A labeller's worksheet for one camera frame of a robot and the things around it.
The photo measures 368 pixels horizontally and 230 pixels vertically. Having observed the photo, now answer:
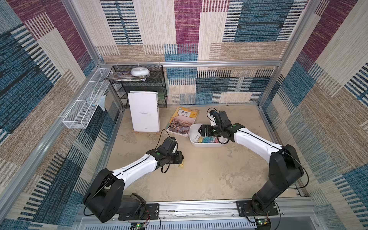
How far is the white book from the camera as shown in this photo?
2.96 feet

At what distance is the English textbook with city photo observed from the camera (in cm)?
105

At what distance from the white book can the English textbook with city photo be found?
0.13 metres
